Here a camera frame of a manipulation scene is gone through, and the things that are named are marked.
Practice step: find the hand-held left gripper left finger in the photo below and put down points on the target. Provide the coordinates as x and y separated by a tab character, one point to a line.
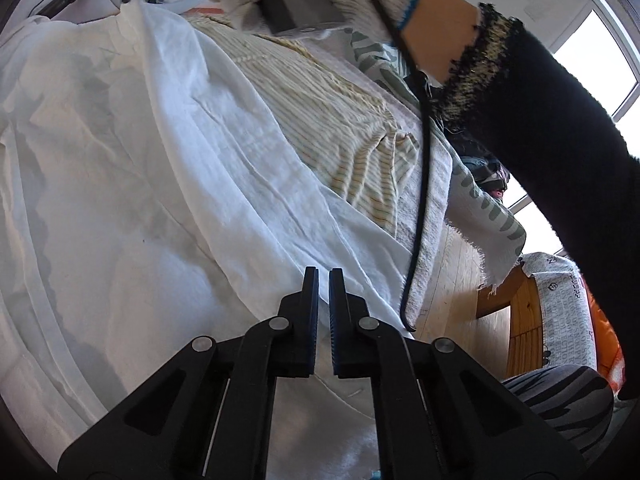
306	330

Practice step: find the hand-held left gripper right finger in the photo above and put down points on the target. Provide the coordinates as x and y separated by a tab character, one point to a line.
340	340

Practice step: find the yellow striped shirt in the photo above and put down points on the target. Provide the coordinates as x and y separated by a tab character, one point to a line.
320	110

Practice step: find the white shirt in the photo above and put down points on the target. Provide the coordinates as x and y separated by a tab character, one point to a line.
150	160

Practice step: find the person's right forearm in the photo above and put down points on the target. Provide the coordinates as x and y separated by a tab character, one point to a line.
550	135

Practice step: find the wooden furniture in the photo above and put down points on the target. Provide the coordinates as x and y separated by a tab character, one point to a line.
525	320

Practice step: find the leaf-patterned table cover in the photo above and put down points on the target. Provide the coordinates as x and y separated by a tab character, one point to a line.
480	210

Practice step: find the white printed cloth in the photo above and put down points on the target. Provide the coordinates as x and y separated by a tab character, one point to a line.
565	310

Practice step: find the person's leg in striped pants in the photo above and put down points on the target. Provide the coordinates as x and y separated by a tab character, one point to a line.
560	400

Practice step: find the orange cloth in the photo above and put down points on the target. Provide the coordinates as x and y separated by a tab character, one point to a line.
607	350

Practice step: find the window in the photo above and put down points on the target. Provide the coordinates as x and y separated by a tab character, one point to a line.
595	55

